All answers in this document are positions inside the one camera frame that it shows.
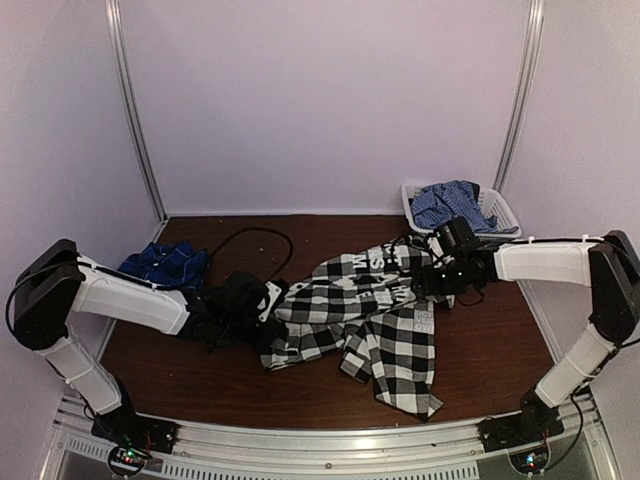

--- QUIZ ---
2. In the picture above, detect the aluminium front rail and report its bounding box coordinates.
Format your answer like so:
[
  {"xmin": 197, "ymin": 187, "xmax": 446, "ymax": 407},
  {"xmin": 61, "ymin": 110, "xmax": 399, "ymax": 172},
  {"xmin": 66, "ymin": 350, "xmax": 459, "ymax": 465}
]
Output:
[{"xmin": 49, "ymin": 394, "xmax": 609, "ymax": 480}]

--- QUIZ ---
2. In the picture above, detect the light blue checked shirt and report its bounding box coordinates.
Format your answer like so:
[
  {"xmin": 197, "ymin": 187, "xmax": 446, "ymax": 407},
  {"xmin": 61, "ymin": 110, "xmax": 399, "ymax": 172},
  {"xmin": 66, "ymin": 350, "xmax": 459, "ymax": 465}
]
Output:
[{"xmin": 410, "ymin": 180, "xmax": 498, "ymax": 233}]

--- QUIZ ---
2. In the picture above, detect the right aluminium frame post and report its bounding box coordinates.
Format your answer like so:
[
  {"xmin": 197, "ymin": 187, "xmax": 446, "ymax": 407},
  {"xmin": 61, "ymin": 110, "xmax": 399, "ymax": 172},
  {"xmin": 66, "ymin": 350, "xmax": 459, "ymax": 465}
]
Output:
[{"xmin": 493, "ymin": 0, "xmax": 545, "ymax": 192}]

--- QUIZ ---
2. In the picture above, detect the left circuit board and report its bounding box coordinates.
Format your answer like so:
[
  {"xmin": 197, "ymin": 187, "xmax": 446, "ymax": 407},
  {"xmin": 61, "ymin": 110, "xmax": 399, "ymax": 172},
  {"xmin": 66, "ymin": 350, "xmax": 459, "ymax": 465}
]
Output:
[{"xmin": 107, "ymin": 446, "xmax": 149, "ymax": 476}]

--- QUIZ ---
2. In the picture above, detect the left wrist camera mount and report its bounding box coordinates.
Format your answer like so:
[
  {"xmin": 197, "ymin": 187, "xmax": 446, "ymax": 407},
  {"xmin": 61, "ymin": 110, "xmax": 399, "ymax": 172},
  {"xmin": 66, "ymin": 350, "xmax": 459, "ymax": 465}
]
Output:
[{"xmin": 258, "ymin": 279, "xmax": 289, "ymax": 322}]

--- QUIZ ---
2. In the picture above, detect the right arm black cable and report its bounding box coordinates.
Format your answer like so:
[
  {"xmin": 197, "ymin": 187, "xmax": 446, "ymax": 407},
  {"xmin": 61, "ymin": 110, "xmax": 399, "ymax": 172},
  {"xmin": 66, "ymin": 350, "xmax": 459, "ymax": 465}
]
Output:
[{"xmin": 389, "ymin": 234, "xmax": 489, "ymax": 309}]

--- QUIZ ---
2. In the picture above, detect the black white checked shirt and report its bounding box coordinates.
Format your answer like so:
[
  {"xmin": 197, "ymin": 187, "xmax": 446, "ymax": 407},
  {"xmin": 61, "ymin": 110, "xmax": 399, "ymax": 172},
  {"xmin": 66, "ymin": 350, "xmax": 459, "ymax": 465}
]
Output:
[{"xmin": 260, "ymin": 234, "xmax": 442, "ymax": 417}]

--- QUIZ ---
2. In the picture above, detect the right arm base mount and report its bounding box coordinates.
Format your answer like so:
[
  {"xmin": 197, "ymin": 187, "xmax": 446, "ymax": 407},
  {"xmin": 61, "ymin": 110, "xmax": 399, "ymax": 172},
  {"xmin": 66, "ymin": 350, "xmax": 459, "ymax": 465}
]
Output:
[{"xmin": 477, "ymin": 414, "xmax": 565, "ymax": 453}]

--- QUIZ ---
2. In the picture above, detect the circuit board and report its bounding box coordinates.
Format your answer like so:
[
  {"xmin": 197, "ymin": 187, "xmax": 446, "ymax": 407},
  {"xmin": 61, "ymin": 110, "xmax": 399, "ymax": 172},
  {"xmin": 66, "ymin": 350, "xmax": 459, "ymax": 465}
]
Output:
[
  {"xmin": 509, "ymin": 450, "xmax": 550, "ymax": 475},
  {"xmin": 107, "ymin": 446, "xmax": 149, "ymax": 476}
]

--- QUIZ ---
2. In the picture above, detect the aluminium frame post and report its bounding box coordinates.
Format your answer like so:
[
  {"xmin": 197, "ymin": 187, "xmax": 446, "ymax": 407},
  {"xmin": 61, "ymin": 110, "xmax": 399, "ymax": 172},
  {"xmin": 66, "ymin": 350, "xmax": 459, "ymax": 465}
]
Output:
[
  {"xmin": 493, "ymin": 0, "xmax": 545, "ymax": 192},
  {"xmin": 104, "ymin": 0, "xmax": 168, "ymax": 224}
]

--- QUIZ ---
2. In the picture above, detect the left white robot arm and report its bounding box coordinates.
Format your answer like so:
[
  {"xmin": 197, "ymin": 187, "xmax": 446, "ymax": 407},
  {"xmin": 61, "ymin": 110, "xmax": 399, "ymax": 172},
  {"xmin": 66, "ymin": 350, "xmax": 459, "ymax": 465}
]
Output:
[{"xmin": 5, "ymin": 239, "xmax": 288, "ymax": 444}]

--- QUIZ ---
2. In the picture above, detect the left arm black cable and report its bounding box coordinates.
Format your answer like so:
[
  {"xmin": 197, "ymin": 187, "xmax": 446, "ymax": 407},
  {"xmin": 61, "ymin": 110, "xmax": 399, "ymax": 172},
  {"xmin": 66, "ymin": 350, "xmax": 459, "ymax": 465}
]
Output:
[{"xmin": 202, "ymin": 227, "xmax": 294, "ymax": 296}]

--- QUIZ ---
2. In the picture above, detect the right circuit board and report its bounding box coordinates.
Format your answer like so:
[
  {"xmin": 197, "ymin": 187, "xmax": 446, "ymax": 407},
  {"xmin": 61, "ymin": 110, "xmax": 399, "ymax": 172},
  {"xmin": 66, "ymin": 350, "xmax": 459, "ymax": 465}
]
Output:
[{"xmin": 509, "ymin": 450, "xmax": 550, "ymax": 475}]

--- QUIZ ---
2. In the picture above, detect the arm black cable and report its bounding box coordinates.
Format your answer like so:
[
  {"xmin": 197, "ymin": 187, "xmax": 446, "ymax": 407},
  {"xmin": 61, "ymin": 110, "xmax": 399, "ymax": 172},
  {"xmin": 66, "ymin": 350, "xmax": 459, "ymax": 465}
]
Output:
[
  {"xmin": 389, "ymin": 234, "xmax": 489, "ymax": 309},
  {"xmin": 202, "ymin": 227, "xmax": 294, "ymax": 296}
]

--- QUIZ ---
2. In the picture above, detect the white plastic laundry basket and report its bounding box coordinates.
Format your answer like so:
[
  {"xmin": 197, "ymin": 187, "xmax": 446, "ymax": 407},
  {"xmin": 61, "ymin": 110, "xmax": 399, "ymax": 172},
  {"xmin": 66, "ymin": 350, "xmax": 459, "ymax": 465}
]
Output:
[{"xmin": 400, "ymin": 183, "xmax": 521, "ymax": 240}]

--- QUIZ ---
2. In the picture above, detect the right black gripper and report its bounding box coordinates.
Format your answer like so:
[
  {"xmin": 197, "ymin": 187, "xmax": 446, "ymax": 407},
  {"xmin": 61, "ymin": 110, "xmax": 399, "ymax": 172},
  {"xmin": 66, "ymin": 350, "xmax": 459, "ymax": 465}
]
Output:
[{"xmin": 413, "ymin": 257, "xmax": 470, "ymax": 298}]

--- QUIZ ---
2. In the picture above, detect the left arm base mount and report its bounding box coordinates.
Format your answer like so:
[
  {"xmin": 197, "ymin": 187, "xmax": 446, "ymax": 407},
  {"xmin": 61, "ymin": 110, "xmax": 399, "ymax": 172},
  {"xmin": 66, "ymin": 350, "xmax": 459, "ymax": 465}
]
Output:
[{"xmin": 91, "ymin": 416, "xmax": 178, "ymax": 454}]

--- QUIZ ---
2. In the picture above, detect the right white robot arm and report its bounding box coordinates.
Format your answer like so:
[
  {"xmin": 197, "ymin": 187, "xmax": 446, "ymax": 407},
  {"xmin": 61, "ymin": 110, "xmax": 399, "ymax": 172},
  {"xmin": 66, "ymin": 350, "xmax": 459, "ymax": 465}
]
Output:
[{"xmin": 410, "ymin": 218, "xmax": 639, "ymax": 442}]

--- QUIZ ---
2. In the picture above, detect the blue plaid shirt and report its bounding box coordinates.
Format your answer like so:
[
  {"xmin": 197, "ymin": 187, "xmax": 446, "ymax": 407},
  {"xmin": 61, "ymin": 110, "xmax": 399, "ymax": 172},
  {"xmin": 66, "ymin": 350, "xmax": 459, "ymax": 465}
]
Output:
[{"xmin": 118, "ymin": 241, "xmax": 211, "ymax": 290}]

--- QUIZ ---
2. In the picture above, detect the left aluminium frame post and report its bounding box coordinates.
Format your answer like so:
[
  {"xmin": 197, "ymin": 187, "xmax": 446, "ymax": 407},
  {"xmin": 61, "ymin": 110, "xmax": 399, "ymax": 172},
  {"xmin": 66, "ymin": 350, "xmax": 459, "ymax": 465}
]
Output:
[{"xmin": 104, "ymin": 0, "xmax": 168, "ymax": 224}]

